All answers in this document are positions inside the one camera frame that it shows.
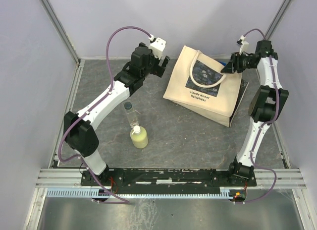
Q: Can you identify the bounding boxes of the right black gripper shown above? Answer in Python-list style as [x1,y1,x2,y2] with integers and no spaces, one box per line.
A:
[219,52,255,74]

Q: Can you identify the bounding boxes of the beige canvas tote bag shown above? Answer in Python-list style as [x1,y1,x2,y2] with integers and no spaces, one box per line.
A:
[163,46,249,127]

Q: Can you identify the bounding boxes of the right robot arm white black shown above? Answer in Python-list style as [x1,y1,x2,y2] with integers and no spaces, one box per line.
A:
[221,39,289,186]

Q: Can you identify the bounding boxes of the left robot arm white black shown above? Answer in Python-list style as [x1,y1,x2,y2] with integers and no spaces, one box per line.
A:
[63,38,169,185]

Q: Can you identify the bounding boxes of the clear square bottle dark cap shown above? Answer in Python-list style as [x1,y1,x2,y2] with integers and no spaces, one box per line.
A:
[124,102,139,128]

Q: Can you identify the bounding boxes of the yellow green pump bottle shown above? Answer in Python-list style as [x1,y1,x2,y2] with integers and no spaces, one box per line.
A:
[130,125,148,149]

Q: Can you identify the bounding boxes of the small circuit board red led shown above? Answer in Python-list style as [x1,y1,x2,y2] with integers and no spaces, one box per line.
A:
[233,191,247,202]

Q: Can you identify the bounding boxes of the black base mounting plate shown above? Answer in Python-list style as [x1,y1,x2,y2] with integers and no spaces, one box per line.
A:
[80,167,257,194]

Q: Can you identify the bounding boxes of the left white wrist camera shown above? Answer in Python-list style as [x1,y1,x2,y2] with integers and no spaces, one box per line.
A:
[149,34,166,59]

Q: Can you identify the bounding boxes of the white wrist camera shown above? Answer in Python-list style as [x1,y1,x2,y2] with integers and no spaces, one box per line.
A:
[237,35,249,55]
[149,34,166,59]

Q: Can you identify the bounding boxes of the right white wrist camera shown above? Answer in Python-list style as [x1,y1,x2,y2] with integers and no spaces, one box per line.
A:
[237,35,249,55]

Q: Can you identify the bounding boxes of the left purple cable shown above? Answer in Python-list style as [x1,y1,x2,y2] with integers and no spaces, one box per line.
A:
[57,26,132,205]

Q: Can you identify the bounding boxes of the right aluminium frame post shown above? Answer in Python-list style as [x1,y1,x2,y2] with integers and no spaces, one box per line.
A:
[252,0,297,61]

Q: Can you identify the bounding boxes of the aluminium frame post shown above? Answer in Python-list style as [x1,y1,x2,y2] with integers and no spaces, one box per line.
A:
[39,0,81,64]
[252,0,297,61]

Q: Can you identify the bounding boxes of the aluminium front rail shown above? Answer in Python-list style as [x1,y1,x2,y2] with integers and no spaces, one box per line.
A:
[36,169,307,189]

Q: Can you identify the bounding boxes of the left aluminium frame post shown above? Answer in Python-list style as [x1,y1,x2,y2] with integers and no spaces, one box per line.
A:
[39,0,81,64]

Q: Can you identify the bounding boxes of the light blue cable duct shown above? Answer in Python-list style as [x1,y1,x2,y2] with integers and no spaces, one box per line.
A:
[47,184,238,199]

